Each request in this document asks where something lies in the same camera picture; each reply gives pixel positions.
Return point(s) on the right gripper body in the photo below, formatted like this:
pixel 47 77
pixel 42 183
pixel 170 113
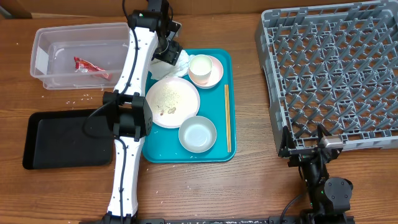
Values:
pixel 303 155

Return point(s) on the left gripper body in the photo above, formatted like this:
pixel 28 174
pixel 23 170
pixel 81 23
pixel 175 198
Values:
pixel 169 52

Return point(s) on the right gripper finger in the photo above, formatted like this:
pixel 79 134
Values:
pixel 287 141
pixel 322 131

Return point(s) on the white napkin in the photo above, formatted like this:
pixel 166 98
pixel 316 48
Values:
pixel 160 69

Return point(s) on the white cup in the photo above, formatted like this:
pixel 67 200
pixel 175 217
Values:
pixel 200 68

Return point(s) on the grey bowl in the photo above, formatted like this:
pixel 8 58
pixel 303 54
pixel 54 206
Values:
pixel 197 134

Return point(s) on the red snack wrapper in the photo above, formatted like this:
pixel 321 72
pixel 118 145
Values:
pixel 83 66

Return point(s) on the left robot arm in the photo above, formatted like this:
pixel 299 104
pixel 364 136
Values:
pixel 129 117

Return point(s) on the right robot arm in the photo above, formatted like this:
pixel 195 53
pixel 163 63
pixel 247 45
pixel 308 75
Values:
pixel 329 196

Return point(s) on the grey dishwasher rack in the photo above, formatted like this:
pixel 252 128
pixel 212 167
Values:
pixel 335 66

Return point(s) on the clear plastic waste bin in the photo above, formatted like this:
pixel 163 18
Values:
pixel 104 45

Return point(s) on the large white plate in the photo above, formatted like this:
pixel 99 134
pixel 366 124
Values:
pixel 172 101

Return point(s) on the left wooden chopstick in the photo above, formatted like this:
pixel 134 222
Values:
pixel 226 124

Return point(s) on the wooden chopstick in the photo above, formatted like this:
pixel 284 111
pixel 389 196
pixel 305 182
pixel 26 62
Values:
pixel 226 124
pixel 228 117

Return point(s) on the right wooden chopstick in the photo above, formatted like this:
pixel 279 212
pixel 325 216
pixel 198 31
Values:
pixel 228 117

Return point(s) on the teal serving tray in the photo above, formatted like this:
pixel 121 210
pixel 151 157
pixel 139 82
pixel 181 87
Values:
pixel 163 146

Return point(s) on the black plastic tray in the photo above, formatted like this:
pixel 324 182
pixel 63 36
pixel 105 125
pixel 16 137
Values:
pixel 55 139

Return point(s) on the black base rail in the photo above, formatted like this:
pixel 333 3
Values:
pixel 269 220

